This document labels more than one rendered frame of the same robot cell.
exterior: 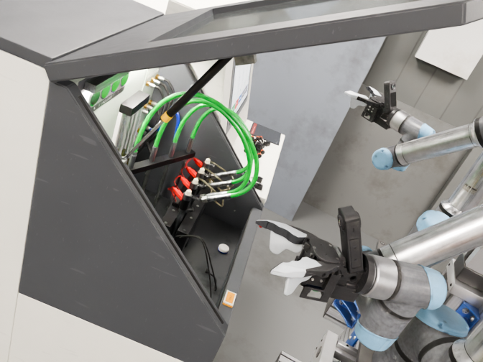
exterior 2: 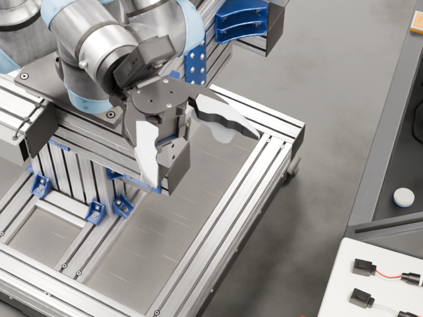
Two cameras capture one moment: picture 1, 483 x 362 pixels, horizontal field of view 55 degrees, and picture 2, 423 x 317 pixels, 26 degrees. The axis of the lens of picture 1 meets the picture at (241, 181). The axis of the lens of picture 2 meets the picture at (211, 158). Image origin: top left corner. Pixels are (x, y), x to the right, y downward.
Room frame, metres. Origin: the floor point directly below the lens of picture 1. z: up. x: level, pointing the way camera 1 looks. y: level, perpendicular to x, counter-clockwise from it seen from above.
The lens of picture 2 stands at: (2.43, -0.06, 2.33)
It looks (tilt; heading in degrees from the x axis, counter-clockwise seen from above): 54 degrees down; 199
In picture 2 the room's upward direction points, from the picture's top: straight up
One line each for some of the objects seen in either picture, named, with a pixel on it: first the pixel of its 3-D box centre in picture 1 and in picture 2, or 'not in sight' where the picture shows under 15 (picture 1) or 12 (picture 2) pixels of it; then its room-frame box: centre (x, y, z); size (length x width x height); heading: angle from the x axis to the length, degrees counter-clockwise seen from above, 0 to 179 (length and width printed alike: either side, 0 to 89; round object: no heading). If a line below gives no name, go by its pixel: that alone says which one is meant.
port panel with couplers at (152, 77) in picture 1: (147, 105); not in sight; (1.47, 0.40, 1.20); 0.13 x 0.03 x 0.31; 0
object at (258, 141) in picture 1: (258, 145); not in sight; (1.97, -0.01, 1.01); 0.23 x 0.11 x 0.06; 0
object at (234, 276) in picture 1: (234, 272); (390, 126); (1.23, -0.10, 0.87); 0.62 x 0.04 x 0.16; 0
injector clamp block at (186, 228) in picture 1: (183, 218); not in sight; (1.35, 0.14, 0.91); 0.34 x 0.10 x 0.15; 0
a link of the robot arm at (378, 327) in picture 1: (380, 313); not in sight; (0.73, -0.35, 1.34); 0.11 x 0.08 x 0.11; 16
